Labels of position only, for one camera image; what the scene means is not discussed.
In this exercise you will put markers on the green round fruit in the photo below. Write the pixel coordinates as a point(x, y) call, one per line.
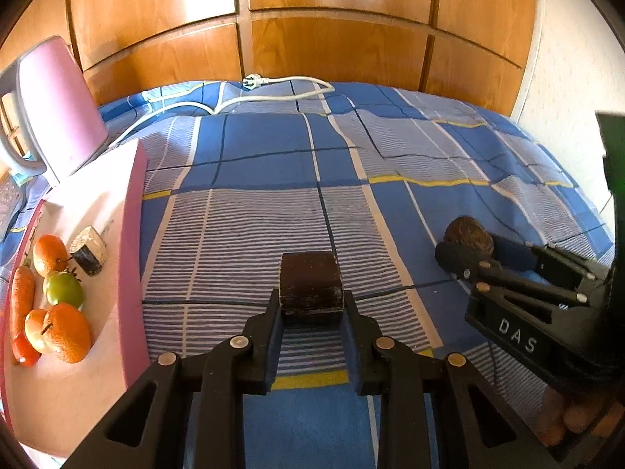
point(63, 290)

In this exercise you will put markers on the dark brown chunk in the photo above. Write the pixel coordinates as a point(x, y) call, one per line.
point(310, 283)

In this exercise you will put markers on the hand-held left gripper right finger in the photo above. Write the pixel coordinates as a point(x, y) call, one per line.
point(351, 356)

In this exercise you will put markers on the pink foam tray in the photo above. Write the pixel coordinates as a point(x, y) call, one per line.
point(73, 400)

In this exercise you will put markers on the red tomato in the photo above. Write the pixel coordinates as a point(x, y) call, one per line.
point(24, 354)

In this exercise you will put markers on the person's right hand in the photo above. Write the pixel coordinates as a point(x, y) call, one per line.
point(576, 413)

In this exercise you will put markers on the wooden wardrobe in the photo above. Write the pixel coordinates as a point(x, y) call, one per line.
point(317, 24)

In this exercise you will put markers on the carrot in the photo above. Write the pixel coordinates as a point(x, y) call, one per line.
point(22, 298)

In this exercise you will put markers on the large orange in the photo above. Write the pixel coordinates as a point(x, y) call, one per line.
point(71, 334)

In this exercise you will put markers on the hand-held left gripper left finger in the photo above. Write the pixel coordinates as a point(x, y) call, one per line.
point(274, 351)

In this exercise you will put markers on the patterned flat object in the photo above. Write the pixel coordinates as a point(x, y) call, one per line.
point(10, 205)

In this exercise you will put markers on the blue checked blanket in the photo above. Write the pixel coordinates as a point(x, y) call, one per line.
point(273, 156)

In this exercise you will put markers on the dark brown round lump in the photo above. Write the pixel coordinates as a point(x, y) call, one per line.
point(466, 232)

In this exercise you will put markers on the white power plug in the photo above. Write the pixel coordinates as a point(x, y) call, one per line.
point(253, 82)

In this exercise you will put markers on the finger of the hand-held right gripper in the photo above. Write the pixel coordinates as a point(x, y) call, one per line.
point(451, 256)
point(561, 259)

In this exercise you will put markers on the tangerine with stem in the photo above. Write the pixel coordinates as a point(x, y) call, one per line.
point(49, 254)

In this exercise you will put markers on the pink electric kettle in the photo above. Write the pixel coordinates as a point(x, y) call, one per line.
point(58, 107)

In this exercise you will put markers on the dark roll with pale end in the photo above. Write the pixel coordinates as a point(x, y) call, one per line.
point(88, 251)

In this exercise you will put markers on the yellow-brown round fruit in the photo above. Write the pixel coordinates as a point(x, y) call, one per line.
point(34, 327)

